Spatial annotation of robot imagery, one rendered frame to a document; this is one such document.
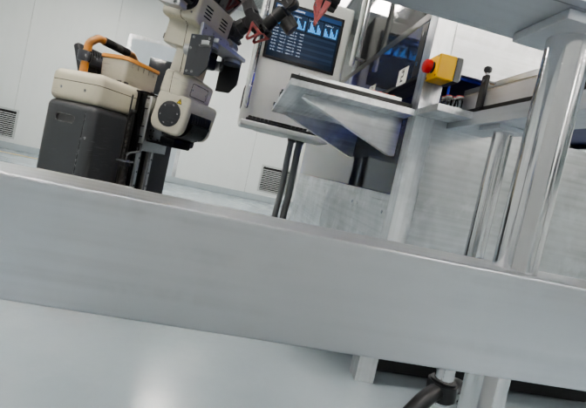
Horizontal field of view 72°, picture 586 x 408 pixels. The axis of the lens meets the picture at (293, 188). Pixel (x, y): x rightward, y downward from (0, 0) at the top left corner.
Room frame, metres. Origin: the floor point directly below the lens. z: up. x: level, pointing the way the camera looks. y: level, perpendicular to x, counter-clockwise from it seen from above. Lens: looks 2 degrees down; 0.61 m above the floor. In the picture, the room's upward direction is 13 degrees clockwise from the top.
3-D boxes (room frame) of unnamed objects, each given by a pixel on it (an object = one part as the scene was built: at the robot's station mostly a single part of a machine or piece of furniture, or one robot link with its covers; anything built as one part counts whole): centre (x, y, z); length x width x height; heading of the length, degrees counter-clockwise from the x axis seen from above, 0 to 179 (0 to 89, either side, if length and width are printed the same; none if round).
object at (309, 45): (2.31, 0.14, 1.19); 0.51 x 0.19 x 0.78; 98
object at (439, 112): (1.21, -0.40, 0.87); 0.14 x 0.13 x 0.02; 98
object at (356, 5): (2.52, -0.15, 1.50); 0.49 x 0.01 x 0.59; 8
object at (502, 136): (1.10, -0.52, 0.46); 0.09 x 0.09 x 0.77; 8
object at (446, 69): (1.21, -0.36, 0.99); 0.08 x 0.07 x 0.07; 98
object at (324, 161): (2.31, -0.17, 0.73); 1.98 x 0.01 x 0.25; 8
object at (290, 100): (1.60, -0.11, 0.87); 0.70 x 0.48 x 0.02; 8
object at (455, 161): (2.36, -0.67, 0.44); 2.06 x 1.00 x 0.88; 8
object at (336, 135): (1.85, -0.06, 0.79); 0.34 x 0.03 x 0.13; 98
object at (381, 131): (1.35, -0.14, 0.79); 0.34 x 0.03 x 0.13; 98
